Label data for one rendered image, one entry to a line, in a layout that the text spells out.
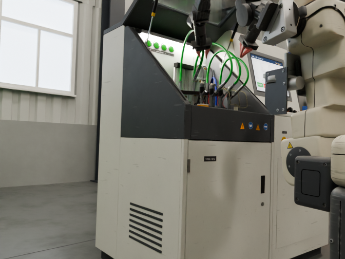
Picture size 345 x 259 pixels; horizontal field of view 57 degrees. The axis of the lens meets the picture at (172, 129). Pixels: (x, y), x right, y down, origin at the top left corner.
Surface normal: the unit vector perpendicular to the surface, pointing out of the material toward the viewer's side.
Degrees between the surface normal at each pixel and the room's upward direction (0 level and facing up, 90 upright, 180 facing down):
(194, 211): 90
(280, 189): 90
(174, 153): 90
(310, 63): 90
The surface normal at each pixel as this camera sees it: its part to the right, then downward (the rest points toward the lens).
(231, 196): 0.62, 0.00
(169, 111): -0.78, -0.04
